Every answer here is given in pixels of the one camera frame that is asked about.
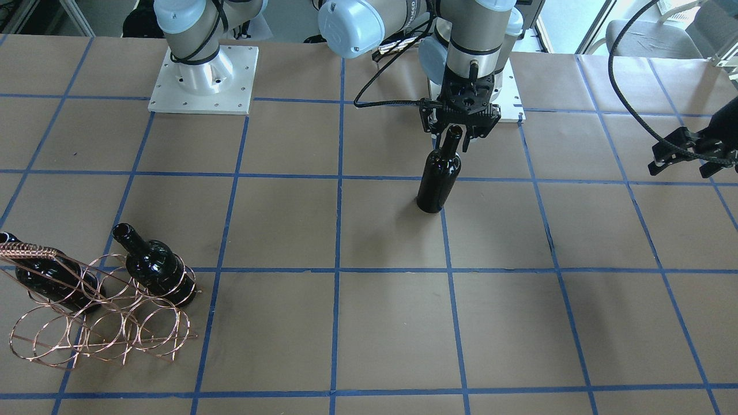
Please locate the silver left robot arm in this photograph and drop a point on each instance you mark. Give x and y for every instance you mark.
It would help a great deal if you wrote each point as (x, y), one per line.
(471, 64)

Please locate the dark wine bottle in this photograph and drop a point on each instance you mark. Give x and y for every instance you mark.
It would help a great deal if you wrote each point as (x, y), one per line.
(440, 172)

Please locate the grey office chair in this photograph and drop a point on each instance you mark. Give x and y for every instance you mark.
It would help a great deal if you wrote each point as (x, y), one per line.
(713, 26)

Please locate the dark bottle in basket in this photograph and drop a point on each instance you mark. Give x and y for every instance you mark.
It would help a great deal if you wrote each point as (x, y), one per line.
(154, 266)
(64, 283)

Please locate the dark bottle in basket rear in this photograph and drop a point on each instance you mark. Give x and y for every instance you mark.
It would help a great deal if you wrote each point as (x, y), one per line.
(64, 283)

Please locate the copper wire wine basket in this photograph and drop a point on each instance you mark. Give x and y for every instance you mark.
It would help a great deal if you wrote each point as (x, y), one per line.
(120, 318)

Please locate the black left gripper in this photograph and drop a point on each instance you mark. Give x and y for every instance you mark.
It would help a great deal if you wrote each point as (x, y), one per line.
(725, 128)

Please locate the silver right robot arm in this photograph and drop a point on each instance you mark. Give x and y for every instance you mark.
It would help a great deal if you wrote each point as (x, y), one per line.
(193, 29)

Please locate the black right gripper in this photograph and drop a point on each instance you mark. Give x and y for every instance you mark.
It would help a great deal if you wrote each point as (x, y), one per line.
(433, 122)

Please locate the dark bottle in basket front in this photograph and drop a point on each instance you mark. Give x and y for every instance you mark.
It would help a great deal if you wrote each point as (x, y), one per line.
(154, 266)

